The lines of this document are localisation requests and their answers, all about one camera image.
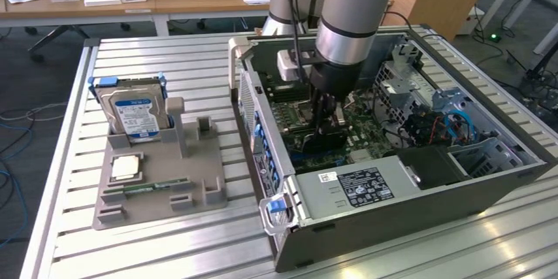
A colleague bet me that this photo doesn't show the perforated metal drive cage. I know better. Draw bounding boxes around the perforated metal drive cage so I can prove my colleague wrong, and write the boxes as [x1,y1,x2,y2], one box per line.
[374,42,437,122]

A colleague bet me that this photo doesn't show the black Nvidia graphics card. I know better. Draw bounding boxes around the black Nvidia graphics card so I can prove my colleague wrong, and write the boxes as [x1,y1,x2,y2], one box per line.
[300,125,350,154]

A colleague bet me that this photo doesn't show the white floor box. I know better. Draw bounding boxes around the white floor box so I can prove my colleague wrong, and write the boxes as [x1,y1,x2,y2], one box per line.
[462,7,486,37]

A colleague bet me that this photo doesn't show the blue data wire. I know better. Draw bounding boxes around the blue data wire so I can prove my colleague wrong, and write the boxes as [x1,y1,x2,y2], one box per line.
[449,108,481,144]

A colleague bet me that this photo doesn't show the grey power supply unit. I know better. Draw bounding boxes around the grey power supply unit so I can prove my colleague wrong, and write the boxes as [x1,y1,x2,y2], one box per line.
[290,157,425,222]

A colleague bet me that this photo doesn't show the silver chipset heatsink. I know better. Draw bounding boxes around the silver chipset heatsink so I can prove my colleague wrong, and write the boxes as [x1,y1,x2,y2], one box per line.
[348,150,375,162]

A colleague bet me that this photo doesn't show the black cable behind case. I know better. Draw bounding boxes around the black cable behind case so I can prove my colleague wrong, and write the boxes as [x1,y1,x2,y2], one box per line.
[380,12,441,41]

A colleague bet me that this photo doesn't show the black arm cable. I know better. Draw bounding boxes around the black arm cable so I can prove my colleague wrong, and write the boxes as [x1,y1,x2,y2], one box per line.
[278,0,308,81]

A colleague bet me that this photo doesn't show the installed RAM stick with label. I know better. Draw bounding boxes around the installed RAM stick with label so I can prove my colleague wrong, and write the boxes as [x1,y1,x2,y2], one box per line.
[286,124,315,138]

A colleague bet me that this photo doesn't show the green RAM stick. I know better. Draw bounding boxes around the green RAM stick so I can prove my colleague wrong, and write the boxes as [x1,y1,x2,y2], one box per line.
[104,177,191,195]

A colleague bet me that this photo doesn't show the white floor cable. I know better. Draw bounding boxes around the white floor cable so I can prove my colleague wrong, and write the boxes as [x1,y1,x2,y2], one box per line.
[0,101,69,123]

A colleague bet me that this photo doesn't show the CPU socket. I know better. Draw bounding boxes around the CPU socket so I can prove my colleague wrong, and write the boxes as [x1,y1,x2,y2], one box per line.
[292,101,318,129]

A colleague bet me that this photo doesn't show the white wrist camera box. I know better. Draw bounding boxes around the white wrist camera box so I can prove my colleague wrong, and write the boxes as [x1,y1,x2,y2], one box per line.
[276,49,311,81]

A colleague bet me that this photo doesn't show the hard disk in blue caddy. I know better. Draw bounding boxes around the hard disk in blue caddy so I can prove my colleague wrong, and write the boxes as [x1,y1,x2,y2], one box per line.
[87,73,171,145]

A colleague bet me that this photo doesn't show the metal disk bay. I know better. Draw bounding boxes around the metal disk bay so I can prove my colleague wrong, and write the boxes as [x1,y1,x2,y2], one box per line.
[446,135,526,178]

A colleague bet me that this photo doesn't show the light plastic case handle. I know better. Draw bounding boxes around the light plastic case handle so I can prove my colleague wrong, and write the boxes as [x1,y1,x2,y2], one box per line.
[259,192,302,236]

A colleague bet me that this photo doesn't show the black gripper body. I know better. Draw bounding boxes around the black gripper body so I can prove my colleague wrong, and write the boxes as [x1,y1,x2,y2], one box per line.
[308,61,363,100]

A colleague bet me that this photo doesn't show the white table frame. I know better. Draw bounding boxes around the white table frame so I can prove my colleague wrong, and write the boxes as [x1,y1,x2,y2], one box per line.
[474,0,558,54]

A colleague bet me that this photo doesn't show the silver CPU chip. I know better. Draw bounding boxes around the silver CPU chip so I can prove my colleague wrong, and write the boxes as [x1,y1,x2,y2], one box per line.
[109,156,142,180]

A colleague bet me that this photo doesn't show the grey plastic parts rack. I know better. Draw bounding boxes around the grey plastic parts rack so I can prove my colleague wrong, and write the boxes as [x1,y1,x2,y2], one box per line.
[91,95,230,231]

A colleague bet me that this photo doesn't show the green motherboard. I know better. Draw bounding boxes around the green motherboard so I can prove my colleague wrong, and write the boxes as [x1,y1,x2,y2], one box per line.
[260,76,402,175]

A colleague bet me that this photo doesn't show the blue floor cable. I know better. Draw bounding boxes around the blue floor cable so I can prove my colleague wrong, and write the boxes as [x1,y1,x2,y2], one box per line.
[0,122,33,247]

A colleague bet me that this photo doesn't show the flat white box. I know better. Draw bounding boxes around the flat white box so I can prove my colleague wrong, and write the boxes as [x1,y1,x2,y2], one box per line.
[83,0,123,8]

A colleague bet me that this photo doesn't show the open grey PC case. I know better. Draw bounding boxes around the open grey PC case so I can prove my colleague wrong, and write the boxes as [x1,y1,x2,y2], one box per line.
[228,24,558,273]

